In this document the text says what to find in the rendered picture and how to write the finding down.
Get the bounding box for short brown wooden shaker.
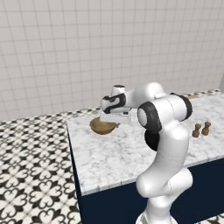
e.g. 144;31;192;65
192;123;202;138

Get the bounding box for large brown bowl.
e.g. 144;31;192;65
88;116;121;136

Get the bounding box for tall brown wooden shaker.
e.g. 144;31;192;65
201;121;212;137

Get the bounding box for brown flat object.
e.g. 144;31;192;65
186;94;203;100

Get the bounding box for navy kitchen island base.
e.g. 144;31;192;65
66;123;224;224

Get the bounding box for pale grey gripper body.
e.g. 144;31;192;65
100;109;130;123

